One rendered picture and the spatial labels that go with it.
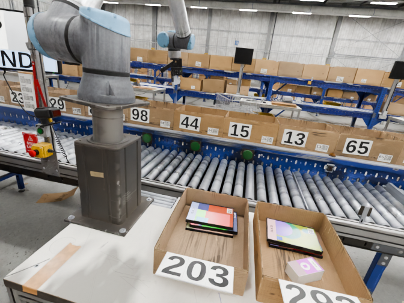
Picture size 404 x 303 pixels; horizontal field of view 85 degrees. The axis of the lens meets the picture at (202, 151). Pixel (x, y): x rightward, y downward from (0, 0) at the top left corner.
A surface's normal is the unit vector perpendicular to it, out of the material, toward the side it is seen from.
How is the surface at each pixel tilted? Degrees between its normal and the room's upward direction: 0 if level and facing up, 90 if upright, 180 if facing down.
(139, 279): 0
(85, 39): 89
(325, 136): 90
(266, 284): 90
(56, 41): 100
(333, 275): 1
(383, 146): 90
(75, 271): 0
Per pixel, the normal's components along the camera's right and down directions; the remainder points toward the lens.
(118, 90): 0.69, 0.00
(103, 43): 0.24, 0.37
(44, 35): -0.31, 0.28
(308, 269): 0.10, -0.93
